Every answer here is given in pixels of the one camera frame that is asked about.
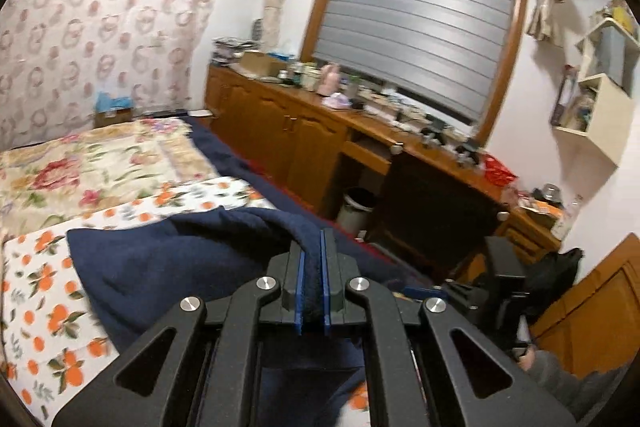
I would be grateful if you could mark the navy printed sweater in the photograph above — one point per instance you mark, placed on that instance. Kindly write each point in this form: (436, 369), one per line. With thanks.
(150, 267)

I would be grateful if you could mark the long wooden cabinet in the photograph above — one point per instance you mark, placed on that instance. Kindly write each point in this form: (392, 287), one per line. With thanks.
(300, 142)

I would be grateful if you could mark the black desk chair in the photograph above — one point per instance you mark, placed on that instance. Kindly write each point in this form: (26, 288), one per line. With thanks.
(440, 212)

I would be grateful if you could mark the pink tissue pack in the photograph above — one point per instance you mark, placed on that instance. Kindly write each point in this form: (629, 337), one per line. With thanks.
(337, 101)

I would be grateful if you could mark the floral bed blanket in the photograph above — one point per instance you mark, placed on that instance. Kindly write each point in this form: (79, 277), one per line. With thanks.
(90, 172)

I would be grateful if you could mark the white wall shelf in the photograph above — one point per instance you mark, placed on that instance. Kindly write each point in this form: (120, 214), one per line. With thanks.
(600, 107)

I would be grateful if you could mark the box with blue cloth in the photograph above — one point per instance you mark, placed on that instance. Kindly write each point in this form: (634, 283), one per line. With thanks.
(114, 109)

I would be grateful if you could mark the red bag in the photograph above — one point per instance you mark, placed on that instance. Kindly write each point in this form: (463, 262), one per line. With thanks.
(500, 169)

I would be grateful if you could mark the person's right hand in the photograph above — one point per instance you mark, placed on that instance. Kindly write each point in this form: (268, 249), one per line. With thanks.
(527, 357)

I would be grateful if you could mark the orange-fruit print bedsheet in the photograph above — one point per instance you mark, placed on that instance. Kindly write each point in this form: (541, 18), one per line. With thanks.
(45, 307)

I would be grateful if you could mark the grey window blind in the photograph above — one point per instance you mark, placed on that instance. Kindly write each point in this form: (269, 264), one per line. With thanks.
(420, 22)

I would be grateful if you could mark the open cardboard box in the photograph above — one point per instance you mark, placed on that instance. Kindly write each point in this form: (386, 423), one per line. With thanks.
(260, 64)

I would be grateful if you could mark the black bag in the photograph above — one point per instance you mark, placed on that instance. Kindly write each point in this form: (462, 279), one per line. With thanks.
(555, 277)

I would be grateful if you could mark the wooden furniture panel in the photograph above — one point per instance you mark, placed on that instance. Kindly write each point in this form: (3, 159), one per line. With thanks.
(595, 307)

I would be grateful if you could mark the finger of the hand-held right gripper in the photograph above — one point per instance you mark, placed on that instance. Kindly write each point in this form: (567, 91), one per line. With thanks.
(425, 292)

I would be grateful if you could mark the white trash bin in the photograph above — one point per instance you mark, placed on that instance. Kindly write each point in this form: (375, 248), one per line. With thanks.
(356, 209)

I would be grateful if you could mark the person's right forearm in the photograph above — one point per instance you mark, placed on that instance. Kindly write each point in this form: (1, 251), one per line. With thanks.
(570, 387)

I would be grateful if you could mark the circle-patterned sheer curtain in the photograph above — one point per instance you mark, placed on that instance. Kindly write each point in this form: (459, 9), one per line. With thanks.
(100, 32)

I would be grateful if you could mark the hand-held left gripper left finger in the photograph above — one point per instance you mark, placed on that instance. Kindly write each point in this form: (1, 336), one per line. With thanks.
(299, 302)

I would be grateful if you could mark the pink kettle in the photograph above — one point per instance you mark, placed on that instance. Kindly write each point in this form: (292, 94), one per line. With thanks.
(330, 79)

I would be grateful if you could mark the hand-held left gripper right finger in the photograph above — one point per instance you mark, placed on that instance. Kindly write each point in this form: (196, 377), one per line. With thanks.
(327, 302)

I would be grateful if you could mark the pile of folded fabrics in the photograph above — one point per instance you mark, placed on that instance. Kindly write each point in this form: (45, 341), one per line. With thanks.
(227, 49)

